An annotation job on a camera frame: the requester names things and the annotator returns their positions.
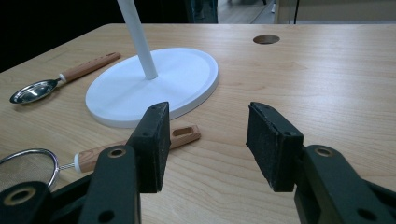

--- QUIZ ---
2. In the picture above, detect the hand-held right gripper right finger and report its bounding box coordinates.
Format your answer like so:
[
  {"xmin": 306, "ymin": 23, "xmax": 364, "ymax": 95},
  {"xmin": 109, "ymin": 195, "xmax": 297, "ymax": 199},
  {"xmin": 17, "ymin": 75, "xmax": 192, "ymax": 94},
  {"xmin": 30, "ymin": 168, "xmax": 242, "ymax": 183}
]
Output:
[{"xmin": 245, "ymin": 101, "xmax": 304, "ymax": 193}]

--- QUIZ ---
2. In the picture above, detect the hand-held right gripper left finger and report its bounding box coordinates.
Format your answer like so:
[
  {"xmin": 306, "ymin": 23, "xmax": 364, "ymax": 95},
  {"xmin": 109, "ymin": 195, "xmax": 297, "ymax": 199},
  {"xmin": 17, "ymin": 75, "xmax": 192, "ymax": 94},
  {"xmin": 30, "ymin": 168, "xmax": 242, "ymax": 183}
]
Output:
[{"xmin": 126, "ymin": 101, "xmax": 172, "ymax": 194}]

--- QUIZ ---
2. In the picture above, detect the wooden handled mesh strainer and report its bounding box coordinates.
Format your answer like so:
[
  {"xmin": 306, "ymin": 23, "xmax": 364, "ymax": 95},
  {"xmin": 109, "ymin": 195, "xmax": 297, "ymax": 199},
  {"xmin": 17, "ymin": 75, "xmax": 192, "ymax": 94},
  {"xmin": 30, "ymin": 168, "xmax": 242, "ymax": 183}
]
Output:
[{"xmin": 0, "ymin": 124, "xmax": 202, "ymax": 193}]

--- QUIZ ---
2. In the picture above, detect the white hook rack stand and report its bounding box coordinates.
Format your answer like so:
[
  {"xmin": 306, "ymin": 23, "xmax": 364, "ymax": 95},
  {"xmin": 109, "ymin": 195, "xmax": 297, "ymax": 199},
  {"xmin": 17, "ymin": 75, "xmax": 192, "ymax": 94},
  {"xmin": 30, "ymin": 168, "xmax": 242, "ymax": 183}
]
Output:
[{"xmin": 84, "ymin": 0, "xmax": 220, "ymax": 129}]

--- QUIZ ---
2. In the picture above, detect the wooden handled steel measuring spoon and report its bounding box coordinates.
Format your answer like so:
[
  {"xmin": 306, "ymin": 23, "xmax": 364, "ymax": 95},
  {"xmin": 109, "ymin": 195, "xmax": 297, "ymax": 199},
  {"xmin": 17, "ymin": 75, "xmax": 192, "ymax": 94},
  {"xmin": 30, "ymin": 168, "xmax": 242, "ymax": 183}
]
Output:
[{"xmin": 8, "ymin": 51, "xmax": 122, "ymax": 105}]

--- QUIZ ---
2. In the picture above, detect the round dark table grommet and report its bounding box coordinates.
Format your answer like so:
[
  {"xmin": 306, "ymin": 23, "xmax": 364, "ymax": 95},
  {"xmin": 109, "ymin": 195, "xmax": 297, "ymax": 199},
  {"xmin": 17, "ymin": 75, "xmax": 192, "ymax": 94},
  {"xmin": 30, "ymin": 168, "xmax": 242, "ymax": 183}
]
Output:
[{"xmin": 252, "ymin": 34, "xmax": 281, "ymax": 46}]

